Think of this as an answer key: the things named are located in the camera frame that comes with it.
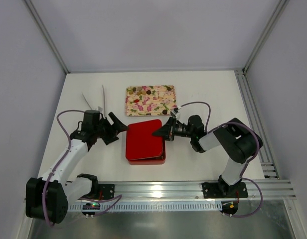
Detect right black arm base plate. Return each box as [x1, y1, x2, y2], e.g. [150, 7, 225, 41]
[202, 182, 249, 199]

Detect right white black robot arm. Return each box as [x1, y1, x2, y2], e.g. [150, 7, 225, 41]
[152, 115, 263, 199]

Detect metal tongs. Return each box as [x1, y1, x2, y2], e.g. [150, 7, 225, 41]
[81, 85, 106, 115]

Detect slotted grey cable duct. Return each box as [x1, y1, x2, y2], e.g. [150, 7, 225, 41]
[68, 200, 222, 213]

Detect red chocolate box with insert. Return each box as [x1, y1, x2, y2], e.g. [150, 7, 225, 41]
[128, 141, 166, 165]

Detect red box lid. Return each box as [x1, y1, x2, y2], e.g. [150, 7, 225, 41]
[125, 119, 163, 164]

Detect left aluminium frame post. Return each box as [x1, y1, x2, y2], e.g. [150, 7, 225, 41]
[22, 0, 70, 74]

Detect floral rectangular tray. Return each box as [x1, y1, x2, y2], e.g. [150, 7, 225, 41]
[125, 85, 177, 117]

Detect aluminium rail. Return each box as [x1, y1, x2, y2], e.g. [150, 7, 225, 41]
[99, 179, 296, 201]
[234, 70, 280, 179]

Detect aluminium frame post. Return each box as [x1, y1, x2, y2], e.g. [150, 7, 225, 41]
[22, 0, 70, 74]
[242, 0, 290, 74]

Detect right aluminium frame post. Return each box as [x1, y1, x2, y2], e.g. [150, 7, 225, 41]
[242, 0, 290, 74]

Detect aluminium right side rail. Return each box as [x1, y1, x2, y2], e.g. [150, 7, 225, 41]
[234, 70, 280, 179]

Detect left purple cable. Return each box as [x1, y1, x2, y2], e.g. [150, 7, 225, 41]
[42, 109, 123, 227]

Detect purple cable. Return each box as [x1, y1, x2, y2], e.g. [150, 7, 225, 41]
[178, 101, 264, 219]
[42, 109, 123, 227]

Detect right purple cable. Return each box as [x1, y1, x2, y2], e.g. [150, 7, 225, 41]
[178, 101, 264, 219]

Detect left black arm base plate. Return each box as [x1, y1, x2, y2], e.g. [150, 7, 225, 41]
[70, 183, 116, 201]

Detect aluminium front rail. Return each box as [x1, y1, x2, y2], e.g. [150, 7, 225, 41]
[99, 179, 296, 201]

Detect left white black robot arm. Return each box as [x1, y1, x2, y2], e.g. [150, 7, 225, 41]
[25, 110, 128, 227]

